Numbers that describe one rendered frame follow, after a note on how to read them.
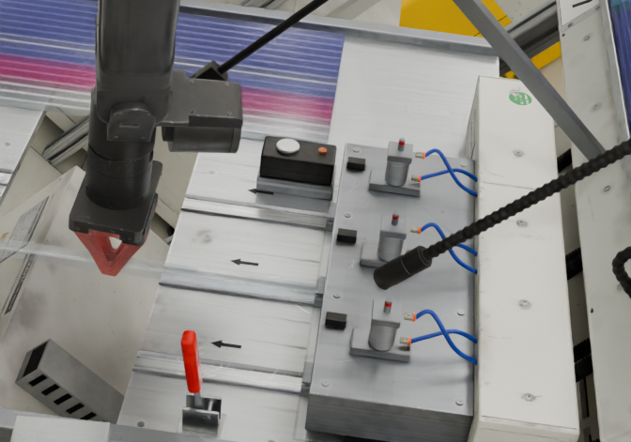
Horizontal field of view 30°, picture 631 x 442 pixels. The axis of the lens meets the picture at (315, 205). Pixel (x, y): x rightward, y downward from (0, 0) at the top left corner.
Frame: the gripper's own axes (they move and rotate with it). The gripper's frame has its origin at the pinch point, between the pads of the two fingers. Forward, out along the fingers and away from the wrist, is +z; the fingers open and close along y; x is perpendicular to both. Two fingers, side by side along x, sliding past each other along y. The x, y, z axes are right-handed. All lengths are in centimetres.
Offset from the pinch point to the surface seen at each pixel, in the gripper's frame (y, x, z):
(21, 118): 21.4, 14.7, 2.0
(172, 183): 125, 9, 94
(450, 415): -17.5, -31.2, -7.4
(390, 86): 36.6, -25.1, -1.4
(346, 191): 8.6, -20.8, -6.9
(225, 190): 13.8, -8.9, 0.0
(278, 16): 47.2, -10.3, -1.4
